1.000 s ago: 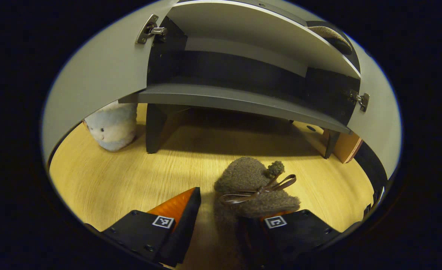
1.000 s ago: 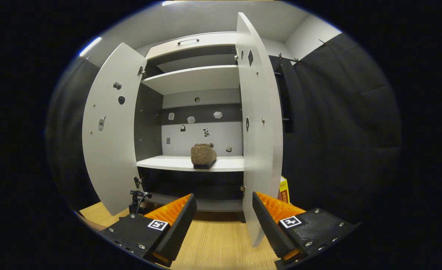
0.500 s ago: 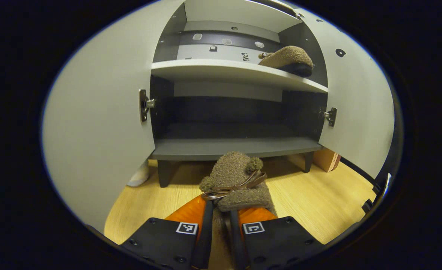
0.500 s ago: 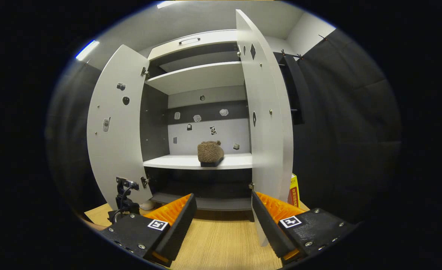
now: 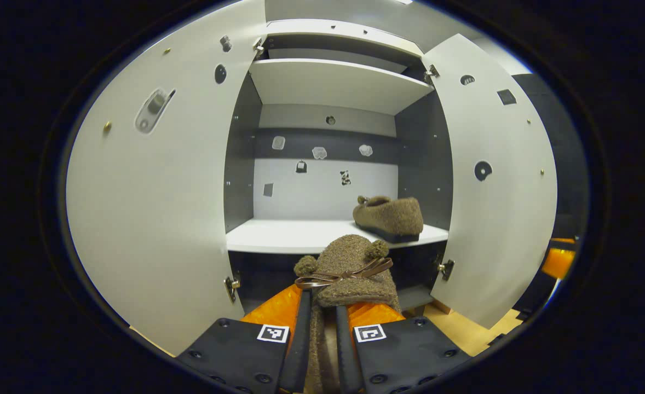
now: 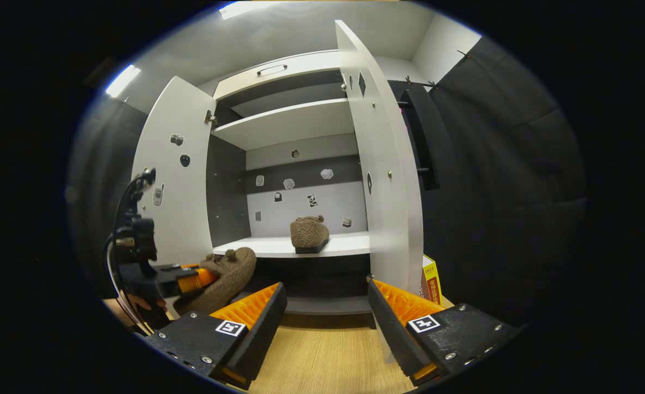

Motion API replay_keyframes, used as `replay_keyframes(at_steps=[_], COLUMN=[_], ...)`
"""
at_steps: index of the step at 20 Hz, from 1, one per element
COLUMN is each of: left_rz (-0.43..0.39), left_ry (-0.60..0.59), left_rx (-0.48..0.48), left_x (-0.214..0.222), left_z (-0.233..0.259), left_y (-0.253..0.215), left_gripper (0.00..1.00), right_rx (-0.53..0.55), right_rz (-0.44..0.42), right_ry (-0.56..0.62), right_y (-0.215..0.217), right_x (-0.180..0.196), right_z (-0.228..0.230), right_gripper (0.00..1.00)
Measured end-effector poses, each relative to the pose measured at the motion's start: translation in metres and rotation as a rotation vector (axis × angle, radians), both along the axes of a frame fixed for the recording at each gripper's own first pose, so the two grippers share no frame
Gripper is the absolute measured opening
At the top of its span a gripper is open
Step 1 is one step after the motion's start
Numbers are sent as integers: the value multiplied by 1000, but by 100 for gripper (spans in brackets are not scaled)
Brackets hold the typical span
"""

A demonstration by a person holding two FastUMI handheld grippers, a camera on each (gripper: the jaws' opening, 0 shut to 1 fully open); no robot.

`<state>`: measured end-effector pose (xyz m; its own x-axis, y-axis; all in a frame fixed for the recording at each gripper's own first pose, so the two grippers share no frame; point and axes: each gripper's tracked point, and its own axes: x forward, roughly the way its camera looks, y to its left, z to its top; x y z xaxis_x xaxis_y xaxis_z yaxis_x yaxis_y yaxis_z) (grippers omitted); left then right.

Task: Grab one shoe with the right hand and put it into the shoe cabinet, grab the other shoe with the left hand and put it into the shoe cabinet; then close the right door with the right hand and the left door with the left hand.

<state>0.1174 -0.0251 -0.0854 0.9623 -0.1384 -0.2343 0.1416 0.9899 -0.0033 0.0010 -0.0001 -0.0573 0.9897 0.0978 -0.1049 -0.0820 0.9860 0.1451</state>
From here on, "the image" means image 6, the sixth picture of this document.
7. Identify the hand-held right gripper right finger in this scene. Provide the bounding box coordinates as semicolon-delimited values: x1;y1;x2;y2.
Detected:
367;279;520;388

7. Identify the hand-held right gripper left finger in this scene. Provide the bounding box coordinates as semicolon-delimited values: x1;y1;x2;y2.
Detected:
143;282;288;390

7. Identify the brown fluffy shoe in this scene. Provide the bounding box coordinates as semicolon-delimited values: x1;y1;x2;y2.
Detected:
290;216;330;254
174;247;257;316

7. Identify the white shoe cabinet door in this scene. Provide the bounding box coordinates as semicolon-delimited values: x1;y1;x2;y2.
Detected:
335;20;425;364
131;76;217;318

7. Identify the white cabinet shelf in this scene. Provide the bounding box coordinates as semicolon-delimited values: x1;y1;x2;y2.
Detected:
213;231;371;259
211;98;354;151

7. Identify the white cabinet drawer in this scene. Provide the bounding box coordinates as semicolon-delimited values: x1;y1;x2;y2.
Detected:
213;50;341;100

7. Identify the yellow book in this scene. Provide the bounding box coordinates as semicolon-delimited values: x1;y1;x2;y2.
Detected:
421;254;444;307

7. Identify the large ceiling light panel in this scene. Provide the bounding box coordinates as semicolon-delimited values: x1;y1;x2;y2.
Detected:
218;1;271;20

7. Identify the black door handle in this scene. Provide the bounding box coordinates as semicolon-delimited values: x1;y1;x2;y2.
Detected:
398;84;441;191

